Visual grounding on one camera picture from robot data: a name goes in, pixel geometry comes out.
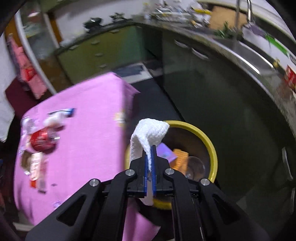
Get yellow rimmed trash bin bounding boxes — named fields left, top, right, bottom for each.
left=125, top=120, right=218, bottom=209

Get dish drying rack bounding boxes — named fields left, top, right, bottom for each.
left=152, top=9, right=191, bottom=23

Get black wok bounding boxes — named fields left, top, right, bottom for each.
left=83, top=17, right=102, bottom=32

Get green kitchen cabinets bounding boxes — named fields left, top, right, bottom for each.
left=57, top=26, right=144, bottom=84

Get sink faucet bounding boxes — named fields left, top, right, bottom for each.
left=234, top=0, right=255, bottom=41

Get pink cardboard box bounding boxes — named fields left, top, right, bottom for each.
left=156, top=143, right=177, bottom=163

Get red cola can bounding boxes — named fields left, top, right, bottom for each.
left=30, top=128, right=60, bottom=152

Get clear plastic lid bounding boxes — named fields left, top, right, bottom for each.
left=22, top=116, right=35, bottom=135

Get clear plastic cup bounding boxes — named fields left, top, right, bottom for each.
left=185, top=156, right=206, bottom=181

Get white foam fruit net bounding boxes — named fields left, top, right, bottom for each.
left=129, top=118, right=170, bottom=206

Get blue floor mat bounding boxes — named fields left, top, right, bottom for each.
left=113, top=63, right=152, bottom=84

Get white plastic bottle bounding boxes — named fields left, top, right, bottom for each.
left=43, top=113, right=65, bottom=128

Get wooden cutting board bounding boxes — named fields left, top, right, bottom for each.
left=209, top=6, right=236, bottom=30

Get orange foam fruit net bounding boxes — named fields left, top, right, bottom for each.
left=170, top=149, right=189, bottom=175

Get white hanging cloth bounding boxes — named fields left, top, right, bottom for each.
left=0, top=34, right=17, bottom=143

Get pink hanging apron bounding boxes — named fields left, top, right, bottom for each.
left=6, top=34, right=47, bottom=99

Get red white milk carton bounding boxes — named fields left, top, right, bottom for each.
left=21, top=151, right=48, bottom=193

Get pink tablecloth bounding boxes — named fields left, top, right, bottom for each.
left=14, top=73, right=159, bottom=240

